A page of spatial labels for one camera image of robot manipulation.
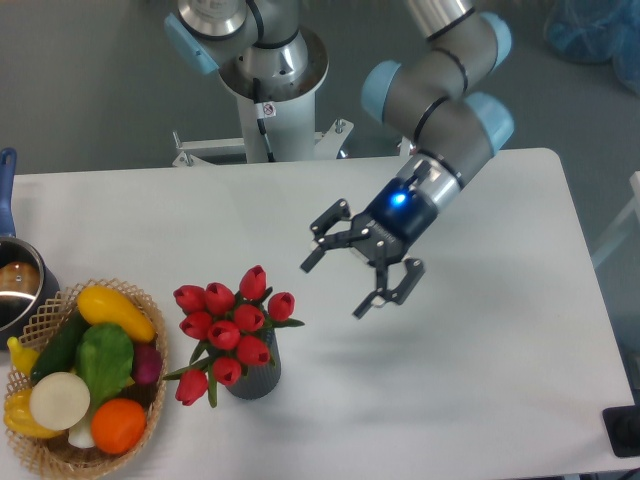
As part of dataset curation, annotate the dark grey ribbed vase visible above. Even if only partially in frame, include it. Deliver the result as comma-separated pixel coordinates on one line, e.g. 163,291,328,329
226,329,281,400

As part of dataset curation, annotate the green lettuce leaf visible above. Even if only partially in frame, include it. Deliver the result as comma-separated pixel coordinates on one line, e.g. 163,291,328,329
75,323,134,414

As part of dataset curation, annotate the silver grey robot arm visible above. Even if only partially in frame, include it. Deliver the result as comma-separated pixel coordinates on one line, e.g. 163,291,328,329
164,1,514,317

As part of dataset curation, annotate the black dark-blue gripper body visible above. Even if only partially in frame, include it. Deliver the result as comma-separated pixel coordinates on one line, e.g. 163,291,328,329
350,178,438,266

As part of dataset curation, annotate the woven wicker basket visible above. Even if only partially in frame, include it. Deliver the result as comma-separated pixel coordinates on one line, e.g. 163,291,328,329
1,279,168,479

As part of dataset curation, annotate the dark saucepan blue handle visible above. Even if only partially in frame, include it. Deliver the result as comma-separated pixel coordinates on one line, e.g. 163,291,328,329
1,147,59,351

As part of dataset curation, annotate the yellow squash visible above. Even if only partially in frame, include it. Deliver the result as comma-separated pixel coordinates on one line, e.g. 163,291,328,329
76,285,156,343

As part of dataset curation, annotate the red tulip bouquet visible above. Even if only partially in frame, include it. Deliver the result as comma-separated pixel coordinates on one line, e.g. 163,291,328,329
165,265,304,407

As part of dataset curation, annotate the blue plastic bag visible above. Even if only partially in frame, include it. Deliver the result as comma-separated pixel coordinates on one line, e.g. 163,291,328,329
543,1,639,94

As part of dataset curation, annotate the yellow bell pepper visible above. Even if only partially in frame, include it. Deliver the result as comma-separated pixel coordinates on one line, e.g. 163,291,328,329
4,389,64,439

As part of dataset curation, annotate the white round radish slice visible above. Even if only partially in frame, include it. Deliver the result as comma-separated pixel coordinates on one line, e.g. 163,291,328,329
29,372,90,431

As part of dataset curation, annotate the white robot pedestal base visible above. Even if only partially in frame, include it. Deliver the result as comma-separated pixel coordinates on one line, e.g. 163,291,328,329
171,74,416,168

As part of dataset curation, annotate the purple red onion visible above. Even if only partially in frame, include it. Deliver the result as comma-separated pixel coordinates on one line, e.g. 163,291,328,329
131,344,163,385

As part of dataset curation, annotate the green cucumber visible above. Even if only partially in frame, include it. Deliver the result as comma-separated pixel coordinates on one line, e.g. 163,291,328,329
30,310,90,384

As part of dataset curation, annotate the black device at table edge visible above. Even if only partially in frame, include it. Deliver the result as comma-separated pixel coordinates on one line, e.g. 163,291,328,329
602,405,639,458

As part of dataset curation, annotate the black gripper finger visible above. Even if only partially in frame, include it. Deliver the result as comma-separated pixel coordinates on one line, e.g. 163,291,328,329
351,247,426,320
300,198,370,273

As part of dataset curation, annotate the orange fruit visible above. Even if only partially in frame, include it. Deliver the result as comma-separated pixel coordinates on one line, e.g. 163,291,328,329
91,398,146,455

